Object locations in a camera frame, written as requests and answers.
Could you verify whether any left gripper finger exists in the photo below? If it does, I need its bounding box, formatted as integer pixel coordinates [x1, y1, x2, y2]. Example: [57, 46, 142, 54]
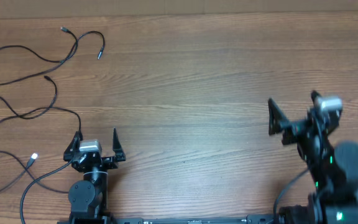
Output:
[63, 131, 81, 161]
[112, 128, 126, 162]

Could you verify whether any long thin black cable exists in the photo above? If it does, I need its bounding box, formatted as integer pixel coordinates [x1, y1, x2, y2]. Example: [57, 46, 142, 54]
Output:
[0, 151, 70, 197]

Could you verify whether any thick black usb cable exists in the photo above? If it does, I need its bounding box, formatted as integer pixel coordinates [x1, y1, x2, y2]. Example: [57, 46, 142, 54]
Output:
[0, 75, 83, 141]

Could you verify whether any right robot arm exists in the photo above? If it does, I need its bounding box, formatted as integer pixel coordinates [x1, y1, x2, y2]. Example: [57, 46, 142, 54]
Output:
[268, 92, 358, 223]

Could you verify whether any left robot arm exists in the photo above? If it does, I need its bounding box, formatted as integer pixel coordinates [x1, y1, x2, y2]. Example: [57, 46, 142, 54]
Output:
[63, 129, 126, 224]

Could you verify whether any left camera black cable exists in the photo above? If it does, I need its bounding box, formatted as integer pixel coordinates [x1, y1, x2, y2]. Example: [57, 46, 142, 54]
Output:
[19, 158, 74, 224]

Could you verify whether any camera black cable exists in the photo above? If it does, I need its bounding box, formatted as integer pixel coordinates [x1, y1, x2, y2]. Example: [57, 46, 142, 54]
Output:
[19, 158, 74, 224]
[272, 167, 310, 224]

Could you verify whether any right camera black cable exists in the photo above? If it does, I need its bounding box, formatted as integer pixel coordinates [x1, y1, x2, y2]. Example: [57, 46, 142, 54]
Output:
[272, 167, 310, 224]

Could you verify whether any black base frame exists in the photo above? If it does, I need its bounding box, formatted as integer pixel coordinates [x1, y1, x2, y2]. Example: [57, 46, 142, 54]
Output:
[57, 214, 279, 224]

